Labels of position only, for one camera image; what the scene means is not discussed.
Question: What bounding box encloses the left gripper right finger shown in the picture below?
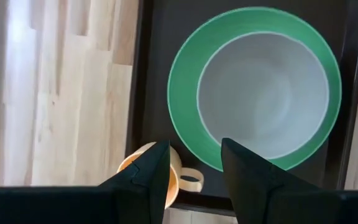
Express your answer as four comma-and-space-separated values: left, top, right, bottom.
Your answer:
221, 138, 320, 224

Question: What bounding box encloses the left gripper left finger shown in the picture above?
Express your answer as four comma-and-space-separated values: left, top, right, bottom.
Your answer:
99, 139, 171, 224

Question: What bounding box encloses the beige ceramic mug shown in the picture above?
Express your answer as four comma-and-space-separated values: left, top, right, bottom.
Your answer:
116, 141, 205, 210

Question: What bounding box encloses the grey-white bowl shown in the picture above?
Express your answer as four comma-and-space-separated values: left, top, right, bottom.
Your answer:
196, 30, 330, 160

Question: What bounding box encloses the green plastic plate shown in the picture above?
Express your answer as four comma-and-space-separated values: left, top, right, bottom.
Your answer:
166, 6, 343, 172

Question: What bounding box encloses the brown serving tray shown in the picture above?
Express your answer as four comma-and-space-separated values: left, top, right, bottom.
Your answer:
125, 0, 358, 217

